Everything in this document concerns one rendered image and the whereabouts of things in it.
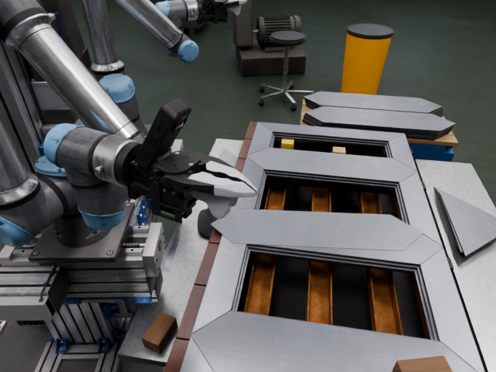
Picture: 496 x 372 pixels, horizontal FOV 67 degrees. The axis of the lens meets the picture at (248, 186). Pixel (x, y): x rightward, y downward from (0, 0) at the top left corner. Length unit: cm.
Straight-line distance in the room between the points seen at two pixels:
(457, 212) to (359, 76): 275
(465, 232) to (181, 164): 125
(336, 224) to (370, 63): 296
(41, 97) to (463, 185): 168
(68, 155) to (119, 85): 77
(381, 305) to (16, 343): 155
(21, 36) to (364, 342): 103
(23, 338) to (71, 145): 151
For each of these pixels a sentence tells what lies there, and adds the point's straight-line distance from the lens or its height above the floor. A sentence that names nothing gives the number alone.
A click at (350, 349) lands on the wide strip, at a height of 84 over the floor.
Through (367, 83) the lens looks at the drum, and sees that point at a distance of 426.
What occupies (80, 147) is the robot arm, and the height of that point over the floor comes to 146.
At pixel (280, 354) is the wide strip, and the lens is 105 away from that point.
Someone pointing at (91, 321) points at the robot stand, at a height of 39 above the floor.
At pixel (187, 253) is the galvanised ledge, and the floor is 68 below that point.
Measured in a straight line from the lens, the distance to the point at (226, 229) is 133.
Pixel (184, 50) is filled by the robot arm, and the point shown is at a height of 135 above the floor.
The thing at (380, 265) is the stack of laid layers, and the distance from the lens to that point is 131.
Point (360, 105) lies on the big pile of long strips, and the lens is 223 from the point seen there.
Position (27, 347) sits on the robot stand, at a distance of 203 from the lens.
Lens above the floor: 176
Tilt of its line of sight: 37 degrees down
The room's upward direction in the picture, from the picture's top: straight up
